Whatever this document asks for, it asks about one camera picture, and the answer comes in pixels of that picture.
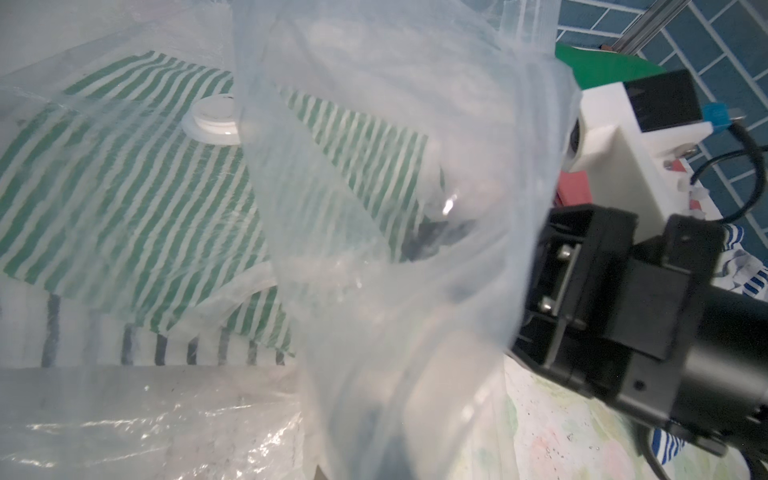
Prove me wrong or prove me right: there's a clear plastic vacuum bag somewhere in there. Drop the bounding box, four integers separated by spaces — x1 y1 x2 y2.
1 1 581 479

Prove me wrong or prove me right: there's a floral table mat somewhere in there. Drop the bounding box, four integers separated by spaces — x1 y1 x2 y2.
467 353 751 480

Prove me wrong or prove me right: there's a green white striped garment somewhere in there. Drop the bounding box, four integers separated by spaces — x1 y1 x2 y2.
1 50 428 355

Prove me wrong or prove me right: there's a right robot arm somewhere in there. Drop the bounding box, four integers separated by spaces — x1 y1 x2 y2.
511 205 767 459

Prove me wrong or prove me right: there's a white vacuum bag valve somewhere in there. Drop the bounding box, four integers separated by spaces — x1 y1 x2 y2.
181 93 241 146

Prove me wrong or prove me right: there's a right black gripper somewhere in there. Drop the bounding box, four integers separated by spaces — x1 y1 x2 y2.
509 203 727 415

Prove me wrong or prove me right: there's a black white striped garment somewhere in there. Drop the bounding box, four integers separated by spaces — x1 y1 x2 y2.
1 276 294 368

